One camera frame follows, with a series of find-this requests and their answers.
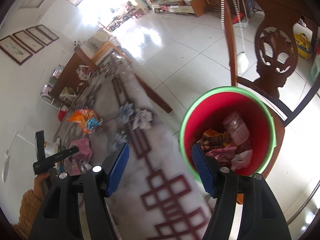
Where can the carved dark wooden chair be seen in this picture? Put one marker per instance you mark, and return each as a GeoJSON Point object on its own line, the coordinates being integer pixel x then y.
{"type": "Point", "coordinates": [276, 51]}

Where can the grey patterned floor mat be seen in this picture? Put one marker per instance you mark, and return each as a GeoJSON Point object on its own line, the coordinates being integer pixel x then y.
{"type": "Point", "coordinates": [157, 197]}

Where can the white wire book rack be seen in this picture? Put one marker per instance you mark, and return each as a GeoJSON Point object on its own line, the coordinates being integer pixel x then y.
{"type": "Point", "coordinates": [47, 99]}

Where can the orange and blue snack bag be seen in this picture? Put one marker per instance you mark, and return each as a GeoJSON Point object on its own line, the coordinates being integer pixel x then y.
{"type": "Point", "coordinates": [86, 119]}

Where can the small red bag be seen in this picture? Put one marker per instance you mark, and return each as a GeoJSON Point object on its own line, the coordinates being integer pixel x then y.
{"type": "Point", "coordinates": [61, 115]}

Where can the pink plastic wrapper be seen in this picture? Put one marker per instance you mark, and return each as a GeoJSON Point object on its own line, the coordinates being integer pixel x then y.
{"type": "Point", "coordinates": [85, 152]}

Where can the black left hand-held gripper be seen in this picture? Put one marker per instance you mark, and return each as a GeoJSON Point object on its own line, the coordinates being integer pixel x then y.
{"type": "Point", "coordinates": [46, 164]}

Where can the yellow wrapper in bin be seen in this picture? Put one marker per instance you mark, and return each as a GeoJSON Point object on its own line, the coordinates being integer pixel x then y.
{"type": "Point", "coordinates": [212, 139]}

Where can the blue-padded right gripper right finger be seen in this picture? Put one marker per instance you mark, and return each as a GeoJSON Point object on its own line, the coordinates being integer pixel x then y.
{"type": "Point", "coordinates": [262, 217]}

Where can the white paper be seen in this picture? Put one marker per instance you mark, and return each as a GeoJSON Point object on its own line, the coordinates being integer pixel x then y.
{"type": "Point", "coordinates": [241, 160]}

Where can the crushed clear plastic bottle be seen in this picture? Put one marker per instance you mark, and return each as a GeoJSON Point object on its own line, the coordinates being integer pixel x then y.
{"type": "Point", "coordinates": [236, 128]}

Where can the low wooden tv cabinet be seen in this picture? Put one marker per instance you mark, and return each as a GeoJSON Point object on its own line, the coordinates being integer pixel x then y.
{"type": "Point", "coordinates": [184, 7]}

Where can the framed wall pictures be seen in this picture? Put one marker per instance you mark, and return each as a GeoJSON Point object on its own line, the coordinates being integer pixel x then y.
{"type": "Point", "coordinates": [24, 44]}

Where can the orange fuzzy sleeve forearm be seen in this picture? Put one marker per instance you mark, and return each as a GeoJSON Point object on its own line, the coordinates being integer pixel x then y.
{"type": "Point", "coordinates": [30, 204]}

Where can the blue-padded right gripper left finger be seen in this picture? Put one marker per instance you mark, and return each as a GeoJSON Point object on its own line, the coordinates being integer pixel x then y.
{"type": "Point", "coordinates": [58, 216]}

